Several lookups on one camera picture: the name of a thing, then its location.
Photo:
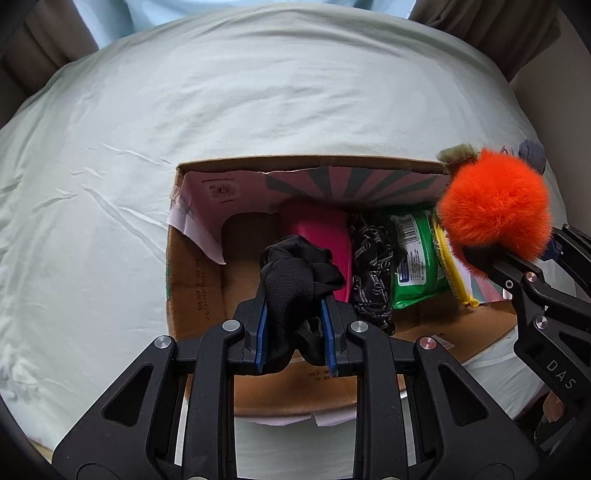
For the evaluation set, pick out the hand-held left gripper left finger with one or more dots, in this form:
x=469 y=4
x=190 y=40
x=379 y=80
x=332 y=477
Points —
x=262 y=332

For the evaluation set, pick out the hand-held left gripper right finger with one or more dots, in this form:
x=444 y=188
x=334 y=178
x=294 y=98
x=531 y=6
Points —
x=328 y=332

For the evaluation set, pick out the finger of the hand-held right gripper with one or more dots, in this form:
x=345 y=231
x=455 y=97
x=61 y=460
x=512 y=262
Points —
x=572 y=254
x=503 y=272

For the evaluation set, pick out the round yellow-rimmed pouch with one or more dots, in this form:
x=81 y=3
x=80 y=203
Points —
x=455 y=277

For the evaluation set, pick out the black sock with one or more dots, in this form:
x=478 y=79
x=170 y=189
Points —
x=295 y=286

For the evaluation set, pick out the cardboard box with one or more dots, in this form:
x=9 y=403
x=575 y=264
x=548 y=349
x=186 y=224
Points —
x=258 y=397

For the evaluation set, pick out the orange fluffy pom-pom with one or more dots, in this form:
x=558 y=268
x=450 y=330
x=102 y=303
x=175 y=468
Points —
x=496 y=203

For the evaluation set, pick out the black patterned cloth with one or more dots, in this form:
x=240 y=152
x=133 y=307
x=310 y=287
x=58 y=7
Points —
x=371 y=267

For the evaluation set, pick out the green wipes packet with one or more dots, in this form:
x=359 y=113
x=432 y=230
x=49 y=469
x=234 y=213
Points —
x=418 y=258

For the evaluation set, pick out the magenta pouch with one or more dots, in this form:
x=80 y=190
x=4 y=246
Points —
x=318 y=230

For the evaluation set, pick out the person's right hand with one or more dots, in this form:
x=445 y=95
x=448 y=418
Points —
x=554 y=406

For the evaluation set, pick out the grey sock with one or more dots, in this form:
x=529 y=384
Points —
x=532 y=154

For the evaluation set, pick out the pale green bed sheet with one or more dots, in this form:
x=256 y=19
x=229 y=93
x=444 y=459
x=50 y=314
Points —
x=231 y=101

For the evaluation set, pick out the wide brown curtain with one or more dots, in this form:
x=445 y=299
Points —
x=485 y=27

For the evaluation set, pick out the light blue hanging cloth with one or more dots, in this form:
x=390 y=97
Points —
x=258 y=14

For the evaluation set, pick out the narrow brown curtain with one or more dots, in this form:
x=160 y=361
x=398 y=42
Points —
x=41 y=41

